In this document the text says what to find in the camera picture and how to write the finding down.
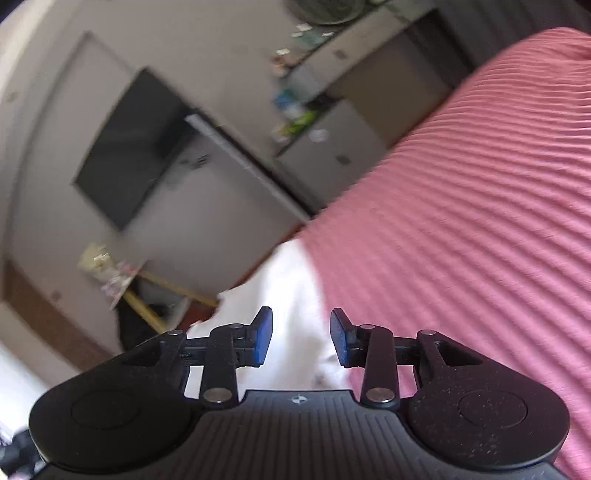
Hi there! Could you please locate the pink striped plush blanket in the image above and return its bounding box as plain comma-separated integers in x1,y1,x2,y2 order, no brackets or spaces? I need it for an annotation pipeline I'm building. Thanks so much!
295,27,591,480

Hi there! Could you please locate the black wall television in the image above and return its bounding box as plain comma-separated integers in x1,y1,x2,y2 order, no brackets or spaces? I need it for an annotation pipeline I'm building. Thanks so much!
71,68,198,232

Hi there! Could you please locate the round table with yellow legs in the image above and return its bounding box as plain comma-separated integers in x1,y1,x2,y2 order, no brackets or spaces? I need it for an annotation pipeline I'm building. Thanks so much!
108,258,221,336

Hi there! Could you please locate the grey round fan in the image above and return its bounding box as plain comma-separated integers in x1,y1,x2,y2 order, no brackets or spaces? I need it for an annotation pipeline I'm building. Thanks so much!
286,0,371,25

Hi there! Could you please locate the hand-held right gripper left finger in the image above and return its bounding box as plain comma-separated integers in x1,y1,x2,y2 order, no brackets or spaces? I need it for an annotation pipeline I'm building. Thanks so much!
121,306,273,411

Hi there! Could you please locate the wrapped flower bouquet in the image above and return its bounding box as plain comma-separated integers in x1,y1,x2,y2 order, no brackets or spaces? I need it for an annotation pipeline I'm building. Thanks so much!
78,242,145,302

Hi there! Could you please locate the white ribbed knit garment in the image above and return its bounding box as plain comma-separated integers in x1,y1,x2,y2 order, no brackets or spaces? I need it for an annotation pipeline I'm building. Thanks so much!
187,240,357,394

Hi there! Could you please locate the long white black shelf board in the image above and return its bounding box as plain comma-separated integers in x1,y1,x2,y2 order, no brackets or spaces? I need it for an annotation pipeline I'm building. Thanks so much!
184,112,320,223

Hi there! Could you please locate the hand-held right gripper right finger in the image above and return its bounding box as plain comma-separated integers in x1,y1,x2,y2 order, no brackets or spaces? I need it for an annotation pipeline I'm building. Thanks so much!
329,308,482,410

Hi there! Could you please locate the black cloth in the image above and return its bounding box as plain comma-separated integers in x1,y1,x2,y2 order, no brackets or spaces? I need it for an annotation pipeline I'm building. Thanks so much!
115,294,186,357

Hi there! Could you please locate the blue white box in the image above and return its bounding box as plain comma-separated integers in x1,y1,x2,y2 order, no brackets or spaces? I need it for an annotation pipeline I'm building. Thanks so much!
273,89,301,116

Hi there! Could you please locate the green packet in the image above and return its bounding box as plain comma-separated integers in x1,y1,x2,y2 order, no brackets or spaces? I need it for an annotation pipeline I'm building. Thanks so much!
281,111,319,137

